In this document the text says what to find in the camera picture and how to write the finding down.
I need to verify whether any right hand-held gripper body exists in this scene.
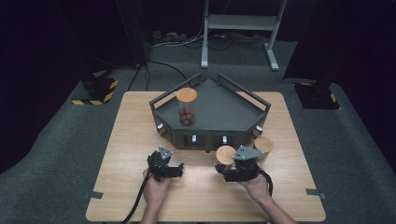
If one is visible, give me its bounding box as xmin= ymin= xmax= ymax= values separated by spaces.
xmin=223 ymin=145 xmax=265 ymax=183

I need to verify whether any pile of brown round nuts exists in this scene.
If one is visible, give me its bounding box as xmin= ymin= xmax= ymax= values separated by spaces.
xmin=178 ymin=106 xmax=196 ymax=126

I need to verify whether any black floor cable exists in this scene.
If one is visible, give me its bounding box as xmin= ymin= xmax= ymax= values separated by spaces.
xmin=126 ymin=59 xmax=191 ymax=91

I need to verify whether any glass jar with red contents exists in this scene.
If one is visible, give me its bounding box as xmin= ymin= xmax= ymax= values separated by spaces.
xmin=214 ymin=145 xmax=238 ymax=172

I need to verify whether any grey tape piece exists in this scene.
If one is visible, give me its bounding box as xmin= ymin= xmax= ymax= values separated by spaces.
xmin=82 ymin=189 xmax=105 ymax=201
xmin=304 ymin=188 xmax=328 ymax=201

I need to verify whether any jar with wooden lid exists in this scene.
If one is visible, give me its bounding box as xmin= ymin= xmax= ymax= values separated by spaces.
xmin=176 ymin=87 xmax=198 ymax=127

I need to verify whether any person's right hand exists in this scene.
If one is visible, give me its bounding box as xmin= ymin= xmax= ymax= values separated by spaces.
xmin=237 ymin=169 xmax=272 ymax=202

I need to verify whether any power strip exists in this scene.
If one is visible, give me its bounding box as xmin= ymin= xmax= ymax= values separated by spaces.
xmin=151 ymin=30 xmax=189 ymax=45

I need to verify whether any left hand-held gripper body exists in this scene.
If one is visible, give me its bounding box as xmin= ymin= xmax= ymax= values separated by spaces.
xmin=148 ymin=145 xmax=176 ymax=182

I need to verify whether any grey metal stand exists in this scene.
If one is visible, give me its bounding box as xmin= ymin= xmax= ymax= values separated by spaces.
xmin=200 ymin=0 xmax=288 ymax=72

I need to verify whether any black yellow striped base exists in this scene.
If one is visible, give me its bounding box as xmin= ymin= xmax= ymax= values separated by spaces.
xmin=293 ymin=80 xmax=341 ymax=110
xmin=71 ymin=75 xmax=120 ymax=106

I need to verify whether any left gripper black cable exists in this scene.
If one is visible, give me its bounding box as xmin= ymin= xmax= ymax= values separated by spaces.
xmin=120 ymin=173 xmax=154 ymax=224

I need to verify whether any person's left hand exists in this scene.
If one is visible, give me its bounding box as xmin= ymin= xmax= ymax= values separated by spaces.
xmin=142 ymin=169 xmax=172 ymax=206

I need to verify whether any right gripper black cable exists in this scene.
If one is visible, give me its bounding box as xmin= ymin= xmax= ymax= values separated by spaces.
xmin=258 ymin=169 xmax=275 ymax=198

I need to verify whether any dark grey corner rack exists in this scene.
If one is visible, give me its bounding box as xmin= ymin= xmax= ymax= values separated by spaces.
xmin=148 ymin=73 xmax=272 ymax=152

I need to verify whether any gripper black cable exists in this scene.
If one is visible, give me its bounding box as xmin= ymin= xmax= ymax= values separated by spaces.
xmin=258 ymin=169 xmax=275 ymax=198
xmin=120 ymin=173 xmax=154 ymax=224

